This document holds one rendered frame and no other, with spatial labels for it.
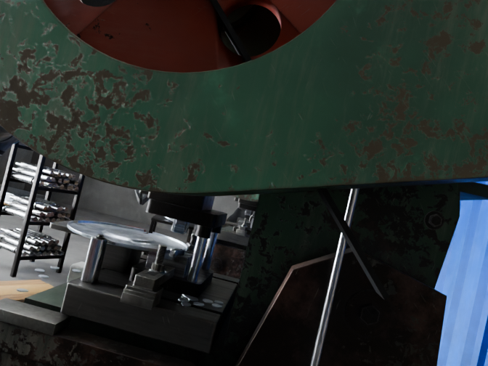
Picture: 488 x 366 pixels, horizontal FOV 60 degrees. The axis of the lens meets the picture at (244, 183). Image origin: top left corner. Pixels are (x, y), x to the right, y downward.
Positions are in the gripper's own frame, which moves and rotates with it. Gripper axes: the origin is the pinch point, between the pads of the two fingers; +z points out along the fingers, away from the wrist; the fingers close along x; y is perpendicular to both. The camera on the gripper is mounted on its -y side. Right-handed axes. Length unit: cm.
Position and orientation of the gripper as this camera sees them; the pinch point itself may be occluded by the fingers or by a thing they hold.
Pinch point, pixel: (141, 200)
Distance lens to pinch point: 140.9
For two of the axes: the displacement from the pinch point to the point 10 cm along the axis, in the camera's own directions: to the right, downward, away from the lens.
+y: 0.9, 0.5, 10.0
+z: -2.3, 9.7, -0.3
